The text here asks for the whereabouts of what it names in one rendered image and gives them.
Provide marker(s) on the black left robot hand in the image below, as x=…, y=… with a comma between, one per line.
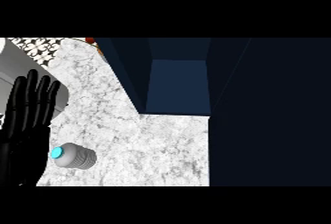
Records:
x=23, y=128

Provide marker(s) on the grey water bottle, cyan cap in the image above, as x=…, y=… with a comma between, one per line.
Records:
x=75, y=156

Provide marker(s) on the dark blue open cabinet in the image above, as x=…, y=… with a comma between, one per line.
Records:
x=171, y=84

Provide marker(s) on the dark blue cabinet door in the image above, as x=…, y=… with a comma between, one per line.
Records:
x=270, y=116

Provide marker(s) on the grey sink basin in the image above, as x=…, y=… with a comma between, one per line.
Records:
x=25, y=70

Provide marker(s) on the red and orange object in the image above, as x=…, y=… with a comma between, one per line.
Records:
x=91, y=42

